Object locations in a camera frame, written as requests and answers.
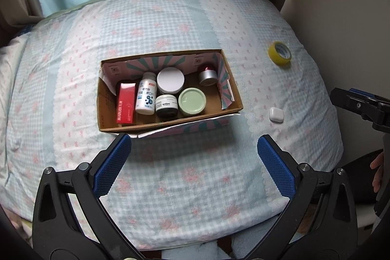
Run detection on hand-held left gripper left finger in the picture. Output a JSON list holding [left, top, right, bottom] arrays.
[[32, 133, 135, 252]]

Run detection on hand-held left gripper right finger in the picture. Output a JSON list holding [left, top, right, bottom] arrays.
[[257, 135, 358, 252]]

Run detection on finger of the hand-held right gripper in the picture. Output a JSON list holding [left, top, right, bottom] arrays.
[[330, 87, 380, 117], [349, 88, 390, 103]]

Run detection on small red carton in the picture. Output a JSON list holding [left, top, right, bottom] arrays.
[[115, 82, 137, 126]]

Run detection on white pill bottle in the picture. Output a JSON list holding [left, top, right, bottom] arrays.
[[135, 71, 158, 115]]

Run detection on small black jar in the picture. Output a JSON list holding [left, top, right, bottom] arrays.
[[155, 94, 179, 118]]

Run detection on patterned cardboard box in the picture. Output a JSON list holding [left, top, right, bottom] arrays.
[[97, 48, 244, 139]]

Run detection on green lid jar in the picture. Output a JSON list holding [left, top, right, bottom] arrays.
[[178, 87, 207, 117]]

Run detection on white lid jar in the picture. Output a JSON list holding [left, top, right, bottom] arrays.
[[156, 67, 186, 95]]

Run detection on red and silver jar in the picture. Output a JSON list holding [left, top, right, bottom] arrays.
[[198, 64, 219, 87]]

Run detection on person's right hand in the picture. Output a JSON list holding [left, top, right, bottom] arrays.
[[371, 153, 385, 192]]

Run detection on white earbuds case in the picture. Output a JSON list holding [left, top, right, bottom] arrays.
[[268, 107, 285, 123]]

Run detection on yellow tape roll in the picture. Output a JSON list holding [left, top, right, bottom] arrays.
[[268, 41, 292, 66]]

